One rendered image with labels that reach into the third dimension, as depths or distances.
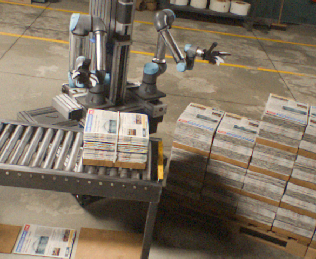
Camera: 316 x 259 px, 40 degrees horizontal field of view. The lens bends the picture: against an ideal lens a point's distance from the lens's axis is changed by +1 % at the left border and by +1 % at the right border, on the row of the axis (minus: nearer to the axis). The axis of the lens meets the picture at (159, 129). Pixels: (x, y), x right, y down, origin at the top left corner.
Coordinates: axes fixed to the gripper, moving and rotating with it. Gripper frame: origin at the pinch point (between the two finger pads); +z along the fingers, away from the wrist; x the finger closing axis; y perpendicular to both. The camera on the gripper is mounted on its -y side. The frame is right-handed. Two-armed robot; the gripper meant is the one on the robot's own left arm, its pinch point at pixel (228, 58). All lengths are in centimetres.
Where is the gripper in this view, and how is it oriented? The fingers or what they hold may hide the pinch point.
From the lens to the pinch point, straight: 336.9
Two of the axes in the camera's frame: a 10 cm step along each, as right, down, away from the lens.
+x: -4.5, 5.0, -7.4
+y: -0.8, 8.0, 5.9
